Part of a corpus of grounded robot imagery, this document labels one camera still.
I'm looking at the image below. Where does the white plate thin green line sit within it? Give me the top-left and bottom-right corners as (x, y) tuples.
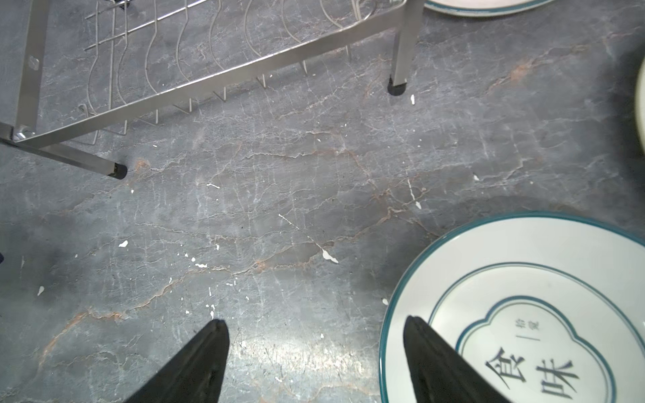
(379, 212), (644, 402)

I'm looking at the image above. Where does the stainless steel dish rack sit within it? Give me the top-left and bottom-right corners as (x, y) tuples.
(0, 0), (427, 181)

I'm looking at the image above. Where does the sunburst plate near rack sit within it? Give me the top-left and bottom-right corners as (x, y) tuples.
(424, 0), (553, 18)

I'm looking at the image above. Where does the green rim red ring plate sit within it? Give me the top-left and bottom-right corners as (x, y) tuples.
(634, 64), (645, 149)

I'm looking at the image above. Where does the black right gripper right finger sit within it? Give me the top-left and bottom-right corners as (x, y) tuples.
(403, 316), (508, 403)

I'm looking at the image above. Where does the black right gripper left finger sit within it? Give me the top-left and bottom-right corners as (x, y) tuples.
(127, 319), (230, 402)

